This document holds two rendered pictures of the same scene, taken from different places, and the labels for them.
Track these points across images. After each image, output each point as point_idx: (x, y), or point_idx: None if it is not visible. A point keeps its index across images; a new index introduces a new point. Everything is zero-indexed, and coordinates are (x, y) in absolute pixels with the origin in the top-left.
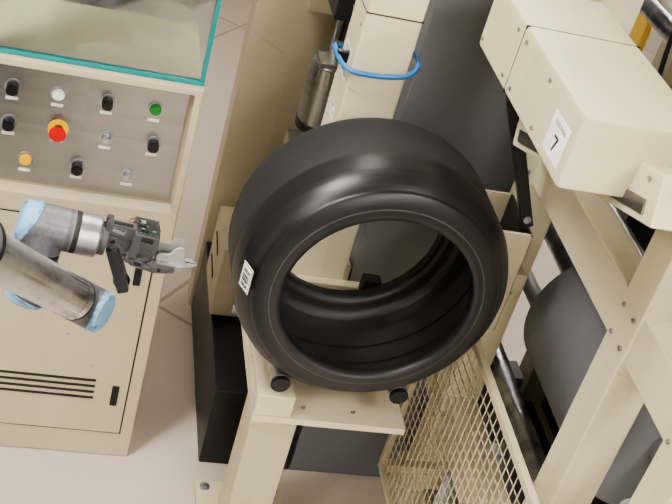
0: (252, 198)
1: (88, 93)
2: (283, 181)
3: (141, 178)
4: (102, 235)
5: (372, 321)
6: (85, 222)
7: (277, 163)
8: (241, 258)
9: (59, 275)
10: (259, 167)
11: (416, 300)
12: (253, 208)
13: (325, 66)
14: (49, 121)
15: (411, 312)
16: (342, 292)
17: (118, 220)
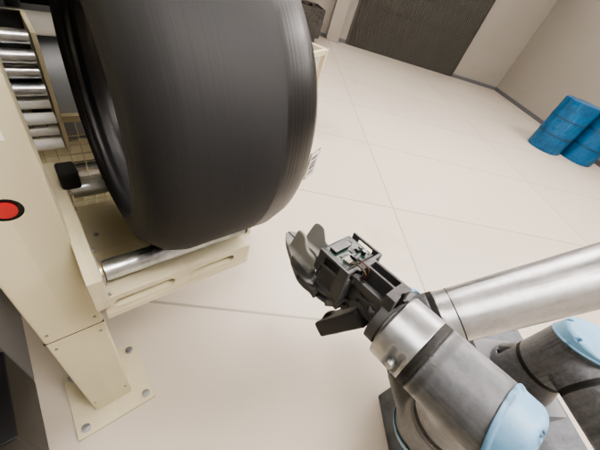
0: (256, 117)
1: None
2: (276, 44)
3: None
4: (408, 301)
5: (124, 177)
6: (439, 319)
7: (223, 45)
8: (304, 160)
9: (545, 258)
10: (193, 92)
11: (104, 133)
12: (278, 116)
13: None
14: None
15: (115, 143)
16: (112, 186)
17: (388, 283)
